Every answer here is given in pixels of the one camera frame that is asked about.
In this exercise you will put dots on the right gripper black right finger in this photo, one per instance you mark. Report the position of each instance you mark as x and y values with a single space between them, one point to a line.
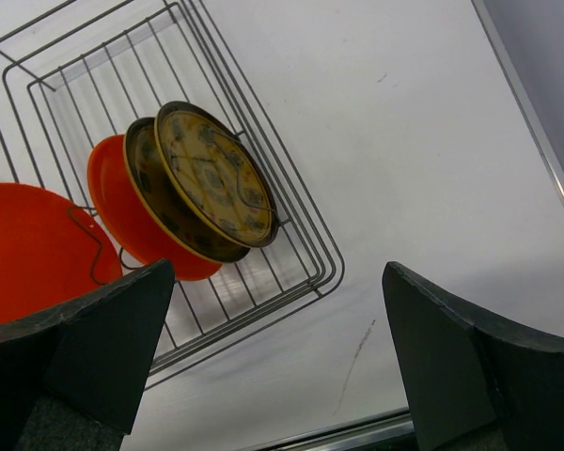
473 377

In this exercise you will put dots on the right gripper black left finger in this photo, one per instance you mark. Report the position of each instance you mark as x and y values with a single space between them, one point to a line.
72 376

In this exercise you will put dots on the orange plate front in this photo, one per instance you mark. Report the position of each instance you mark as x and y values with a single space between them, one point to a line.
51 251

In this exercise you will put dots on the orange plate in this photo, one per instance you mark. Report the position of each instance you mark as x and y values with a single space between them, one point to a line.
51 251
128 221

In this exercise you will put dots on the mustard plate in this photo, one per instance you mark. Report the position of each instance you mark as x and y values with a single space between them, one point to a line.
164 204
215 175

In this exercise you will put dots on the wire dish rack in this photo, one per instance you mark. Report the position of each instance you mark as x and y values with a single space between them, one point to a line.
74 72

